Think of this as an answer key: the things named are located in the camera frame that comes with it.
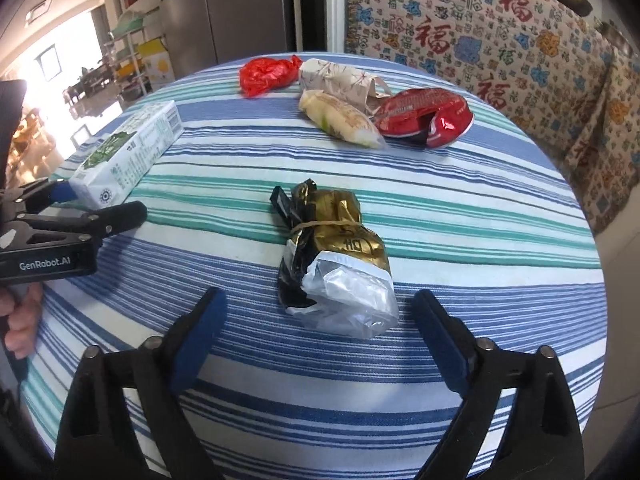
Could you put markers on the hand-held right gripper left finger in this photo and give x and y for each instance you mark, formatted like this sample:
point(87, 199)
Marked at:
point(200, 340)

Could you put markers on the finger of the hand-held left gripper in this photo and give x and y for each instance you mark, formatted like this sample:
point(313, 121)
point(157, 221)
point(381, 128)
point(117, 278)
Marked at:
point(57, 191)
point(110, 220)

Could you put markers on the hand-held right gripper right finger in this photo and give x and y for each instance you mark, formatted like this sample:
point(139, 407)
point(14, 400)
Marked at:
point(445, 345)

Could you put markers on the green white milk carton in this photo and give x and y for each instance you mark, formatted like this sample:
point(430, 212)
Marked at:
point(125, 155)

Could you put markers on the gold black foil bag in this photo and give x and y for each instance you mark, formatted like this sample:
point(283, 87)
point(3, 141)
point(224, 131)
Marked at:
point(340, 250)

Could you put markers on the person's left hand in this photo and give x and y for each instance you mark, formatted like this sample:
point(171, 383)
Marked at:
point(22, 320)

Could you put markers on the blue green striped tablecloth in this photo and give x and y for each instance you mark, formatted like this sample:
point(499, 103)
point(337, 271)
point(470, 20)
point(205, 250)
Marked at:
point(450, 235)

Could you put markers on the yellow cardboard box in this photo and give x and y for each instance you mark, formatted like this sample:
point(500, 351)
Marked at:
point(157, 62)

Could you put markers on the white shelf rack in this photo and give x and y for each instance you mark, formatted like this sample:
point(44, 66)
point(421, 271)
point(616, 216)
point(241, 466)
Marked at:
point(130, 20)

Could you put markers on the red plastic bag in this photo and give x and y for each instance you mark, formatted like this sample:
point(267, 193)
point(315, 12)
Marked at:
point(262, 75)

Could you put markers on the red snack bag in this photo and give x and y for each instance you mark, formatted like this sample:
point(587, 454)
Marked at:
point(420, 115)

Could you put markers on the stainless steel refrigerator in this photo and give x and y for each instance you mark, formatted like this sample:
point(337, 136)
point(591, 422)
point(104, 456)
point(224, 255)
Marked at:
point(225, 10)

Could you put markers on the cream translucent food bag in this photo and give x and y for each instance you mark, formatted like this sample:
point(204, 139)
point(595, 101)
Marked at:
point(340, 120)

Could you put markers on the small printed blanket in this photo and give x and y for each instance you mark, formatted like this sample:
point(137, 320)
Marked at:
point(610, 150)

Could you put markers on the floral patterned paper box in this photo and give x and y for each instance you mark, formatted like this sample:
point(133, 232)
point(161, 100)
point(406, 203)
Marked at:
point(340, 80)

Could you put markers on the large printed blanket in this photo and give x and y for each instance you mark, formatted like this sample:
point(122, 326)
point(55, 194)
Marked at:
point(450, 25)

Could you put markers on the metal cooking pot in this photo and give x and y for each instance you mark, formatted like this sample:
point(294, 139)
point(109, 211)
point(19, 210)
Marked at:
point(617, 37)

